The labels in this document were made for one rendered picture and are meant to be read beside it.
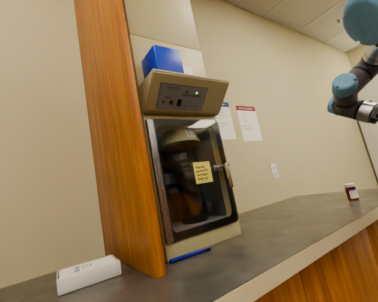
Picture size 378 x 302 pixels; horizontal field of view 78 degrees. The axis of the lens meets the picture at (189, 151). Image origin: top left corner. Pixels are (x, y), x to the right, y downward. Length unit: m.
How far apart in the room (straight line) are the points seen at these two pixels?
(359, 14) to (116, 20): 0.62
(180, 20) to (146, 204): 0.79
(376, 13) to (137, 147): 0.60
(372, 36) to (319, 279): 0.61
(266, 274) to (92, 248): 0.76
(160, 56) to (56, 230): 0.77
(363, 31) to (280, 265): 0.55
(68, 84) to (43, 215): 0.59
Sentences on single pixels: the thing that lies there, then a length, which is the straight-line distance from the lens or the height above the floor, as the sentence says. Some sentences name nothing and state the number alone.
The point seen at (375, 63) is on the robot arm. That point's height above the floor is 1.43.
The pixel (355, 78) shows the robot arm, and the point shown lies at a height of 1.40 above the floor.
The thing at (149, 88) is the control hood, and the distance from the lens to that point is 0.75.
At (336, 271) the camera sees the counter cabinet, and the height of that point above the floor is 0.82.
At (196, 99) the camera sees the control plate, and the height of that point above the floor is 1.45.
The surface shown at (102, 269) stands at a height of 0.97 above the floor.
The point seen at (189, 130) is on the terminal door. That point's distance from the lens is 0.84.
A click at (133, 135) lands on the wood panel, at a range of 0.65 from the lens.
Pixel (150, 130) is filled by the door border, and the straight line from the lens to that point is 0.76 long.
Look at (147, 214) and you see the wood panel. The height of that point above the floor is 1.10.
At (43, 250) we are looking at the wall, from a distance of 1.10.
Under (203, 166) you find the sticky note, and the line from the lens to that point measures 0.84.
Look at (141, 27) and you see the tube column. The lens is 0.98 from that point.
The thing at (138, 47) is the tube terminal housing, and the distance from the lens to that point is 0.92.
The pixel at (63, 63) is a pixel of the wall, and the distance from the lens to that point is 1.31.
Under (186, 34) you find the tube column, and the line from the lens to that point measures 1.09.
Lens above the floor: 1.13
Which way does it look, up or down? 10 degrees up
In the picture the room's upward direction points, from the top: 11 degrees counter-clockwise
